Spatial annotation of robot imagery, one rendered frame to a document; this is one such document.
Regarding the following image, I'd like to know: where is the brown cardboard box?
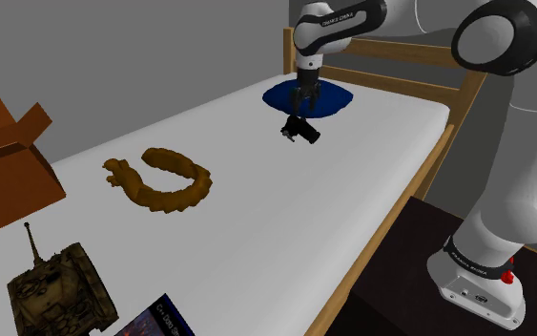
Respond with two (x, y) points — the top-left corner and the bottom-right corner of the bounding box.
(0, 97), (68, 243)

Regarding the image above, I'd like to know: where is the blue pillow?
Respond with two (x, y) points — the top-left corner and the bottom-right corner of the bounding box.
(261, 78), (355, 120)

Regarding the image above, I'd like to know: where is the brown curved plush toy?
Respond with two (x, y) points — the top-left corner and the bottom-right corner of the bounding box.
(102, 147), (214, 215)

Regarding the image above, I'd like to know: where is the black camera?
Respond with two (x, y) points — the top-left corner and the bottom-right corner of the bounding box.
(279, 115), (321, 145)

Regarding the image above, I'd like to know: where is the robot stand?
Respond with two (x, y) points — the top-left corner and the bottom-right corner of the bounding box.
(323, 196), (537, 336)

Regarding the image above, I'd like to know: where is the camouflage toy tank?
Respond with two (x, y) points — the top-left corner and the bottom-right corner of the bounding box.
(7, 221), (120, 336)

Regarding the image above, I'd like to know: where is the blue book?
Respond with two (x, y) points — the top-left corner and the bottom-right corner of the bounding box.
(113, 292), (196, 336)

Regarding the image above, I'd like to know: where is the wooden bed with white mattress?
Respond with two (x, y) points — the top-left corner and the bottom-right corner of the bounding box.
(0, 27), (488, 336)

